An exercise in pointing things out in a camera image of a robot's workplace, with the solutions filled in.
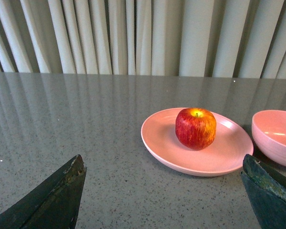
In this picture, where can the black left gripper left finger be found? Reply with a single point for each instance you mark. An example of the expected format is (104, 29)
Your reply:
(53, 204)

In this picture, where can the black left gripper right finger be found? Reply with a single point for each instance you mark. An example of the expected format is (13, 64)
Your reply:
(266, 190)

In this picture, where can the pink plastic bowl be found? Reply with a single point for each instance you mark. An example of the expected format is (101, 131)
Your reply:
(269, 134)

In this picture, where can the red yellow apple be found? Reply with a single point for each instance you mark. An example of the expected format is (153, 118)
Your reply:
(195, 128)

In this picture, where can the pink plastic plate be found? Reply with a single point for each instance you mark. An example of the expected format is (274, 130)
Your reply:
(223, 156)

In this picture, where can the grey pleated curtain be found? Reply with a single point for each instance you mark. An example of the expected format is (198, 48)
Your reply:
(207, 38)

